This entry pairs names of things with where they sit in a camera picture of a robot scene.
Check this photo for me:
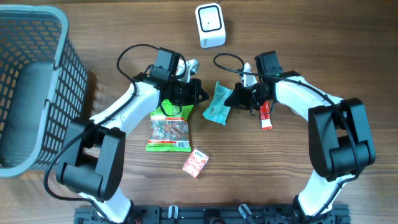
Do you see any red snack stick packet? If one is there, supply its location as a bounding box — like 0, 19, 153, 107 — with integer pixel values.
260, 101, 273, 129

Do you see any teal snack packet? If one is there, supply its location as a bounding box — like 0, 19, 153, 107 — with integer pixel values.
203, 81, 233, 126

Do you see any green gummy candy bag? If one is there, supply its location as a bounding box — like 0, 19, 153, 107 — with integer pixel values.
146, 100, 193, 152

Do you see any red tissue pack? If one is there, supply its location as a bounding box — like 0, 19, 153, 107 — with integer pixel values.
182, 149, 209, 178

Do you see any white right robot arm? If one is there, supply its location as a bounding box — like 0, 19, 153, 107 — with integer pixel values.
225, 51, 376, 223

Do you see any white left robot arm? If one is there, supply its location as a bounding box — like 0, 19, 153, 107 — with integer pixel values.
51, 47, 208, 223

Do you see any white barcode scanner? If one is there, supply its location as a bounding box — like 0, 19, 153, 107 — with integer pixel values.
195, 2, 226, 49

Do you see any grey plastic shopping basket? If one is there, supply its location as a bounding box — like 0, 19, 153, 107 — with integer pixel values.
1, 4, 89, 178

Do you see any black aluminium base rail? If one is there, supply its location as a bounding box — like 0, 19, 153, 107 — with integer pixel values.
73, 204, 351, 224

